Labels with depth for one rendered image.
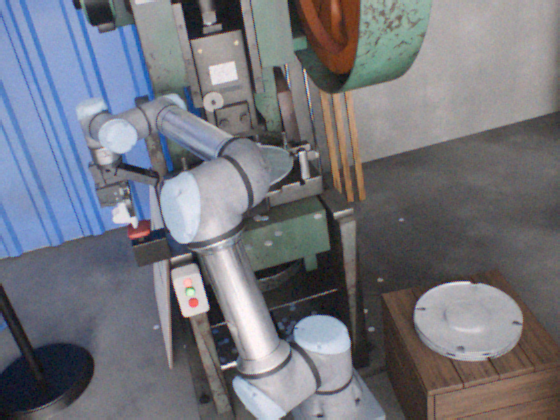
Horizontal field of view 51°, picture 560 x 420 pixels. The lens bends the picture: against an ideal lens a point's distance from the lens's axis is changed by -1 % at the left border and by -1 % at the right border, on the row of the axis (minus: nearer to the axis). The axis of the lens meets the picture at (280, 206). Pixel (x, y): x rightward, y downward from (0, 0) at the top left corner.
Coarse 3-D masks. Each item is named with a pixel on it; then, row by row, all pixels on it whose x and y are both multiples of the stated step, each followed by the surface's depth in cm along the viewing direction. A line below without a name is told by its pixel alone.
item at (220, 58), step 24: (216, 24) 160; (192, 48) 156; (216, 48) 158; (240, 48) 160; (216, 72) 161; (240, 72) 163; (216, 96) 163; (240, 96) 166; (216, 120) 164; (240, 120) 166
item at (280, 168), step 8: (272, 152) 179; (280, 152) 178; (288, 152) 176; (272, 160) 174; (280, 160) 173; (288, 160) 172; (272, 168) 169; (280, 168) 169; (288, 168) 168; (272, 176) 165; (280, 176) 164
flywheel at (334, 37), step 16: (304, 0) 189; (320, 0) 180; (336, 0) 172; (352, 0) 155; (304, 16) 189; (320, 16) 184; (336, 16) 173; (352, 16) 158; (320, 32) 183; (336, 32) 174; (352, 32) 151; (320, 48) 181; (336, 48) 173; (352, 48) 154; (336, 64) 171; (352, 64) 158
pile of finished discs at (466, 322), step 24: (432, 288) 175; (456, 288) 174; (480, 288) 173; (432, 312) 167; (456, 312) 165; (480, 312) 164; (504, 312) 163; (432, 336) 159; (456, 336) 158; (480, 336) 157; (504, 336) 155; (480, 360) 153
